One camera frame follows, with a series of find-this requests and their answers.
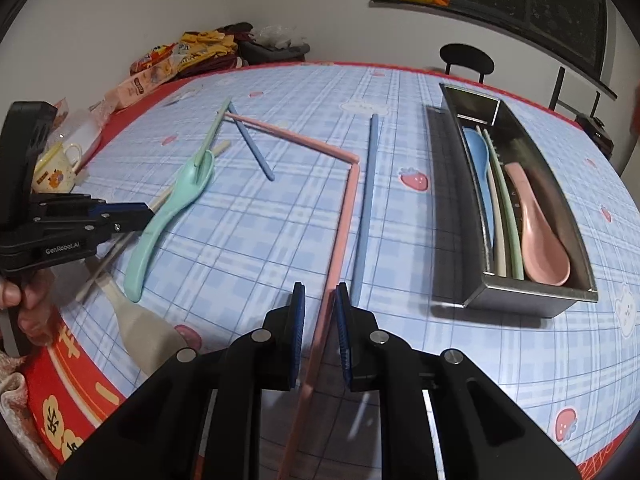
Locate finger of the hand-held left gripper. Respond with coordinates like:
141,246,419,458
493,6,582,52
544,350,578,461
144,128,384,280
90,200,151,214
97,207,155,249

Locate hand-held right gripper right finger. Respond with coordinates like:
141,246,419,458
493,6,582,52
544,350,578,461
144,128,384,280
334,282,583,480

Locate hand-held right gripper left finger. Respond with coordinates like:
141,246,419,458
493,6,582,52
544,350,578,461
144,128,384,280
56,281,307,480

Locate green spoon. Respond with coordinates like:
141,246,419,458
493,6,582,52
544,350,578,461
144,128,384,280
122,151,216,304

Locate pink chopstick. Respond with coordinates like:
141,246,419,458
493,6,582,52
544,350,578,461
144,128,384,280
276,162,360,480
223,112,361,165

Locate beige spoon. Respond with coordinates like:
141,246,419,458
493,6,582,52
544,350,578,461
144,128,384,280
97,275,189,379

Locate beige chopstick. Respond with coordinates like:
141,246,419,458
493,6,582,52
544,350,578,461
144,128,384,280
75,141,232,302
475,125,507,278

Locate green chopstick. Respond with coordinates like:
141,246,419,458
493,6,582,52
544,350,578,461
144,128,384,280
196,97,234,167
481,129,525,281

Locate blue chopstick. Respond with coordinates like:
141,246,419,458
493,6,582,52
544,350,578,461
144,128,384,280
350,113,381,299
228,104,276,182

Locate pink spoon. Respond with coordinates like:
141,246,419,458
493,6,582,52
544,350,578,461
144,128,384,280
504,161,572,287

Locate blue spoon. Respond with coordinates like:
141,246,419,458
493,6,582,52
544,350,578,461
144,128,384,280
462,127,496,254

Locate metal utensil tray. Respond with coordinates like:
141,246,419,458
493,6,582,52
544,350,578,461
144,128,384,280
426,82,599,319

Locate person's left hand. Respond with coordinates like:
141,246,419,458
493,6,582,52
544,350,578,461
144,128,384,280
0,267,58,347

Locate yellow printed cup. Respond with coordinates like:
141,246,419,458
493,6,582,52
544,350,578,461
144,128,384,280
32,142,84,192

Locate blue plaid table mat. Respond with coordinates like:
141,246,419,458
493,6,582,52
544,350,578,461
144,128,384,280
57,62,640,480

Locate pink biscuit package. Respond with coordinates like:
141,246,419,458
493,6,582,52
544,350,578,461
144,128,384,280
102,57,179,111

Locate orange snack bag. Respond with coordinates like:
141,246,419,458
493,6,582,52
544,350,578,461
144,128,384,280
129,42,177,76

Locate red tablecloth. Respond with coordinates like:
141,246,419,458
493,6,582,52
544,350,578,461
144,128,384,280
20,60,640,480

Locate grey chair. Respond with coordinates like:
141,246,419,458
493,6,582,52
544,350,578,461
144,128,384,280
234,22,312,66

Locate clear plastic bag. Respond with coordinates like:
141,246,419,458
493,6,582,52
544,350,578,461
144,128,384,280
250,25,309,51

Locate black round stool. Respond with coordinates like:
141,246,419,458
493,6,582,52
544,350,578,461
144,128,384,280
439,43,497,85

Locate black window sill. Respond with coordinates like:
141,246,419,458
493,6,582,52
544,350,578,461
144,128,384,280
369,0,619,101

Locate dark window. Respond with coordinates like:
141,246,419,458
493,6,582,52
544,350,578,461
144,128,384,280
387,0,609,81

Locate black metal frame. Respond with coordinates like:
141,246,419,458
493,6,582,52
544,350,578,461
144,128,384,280
547,66,604,119

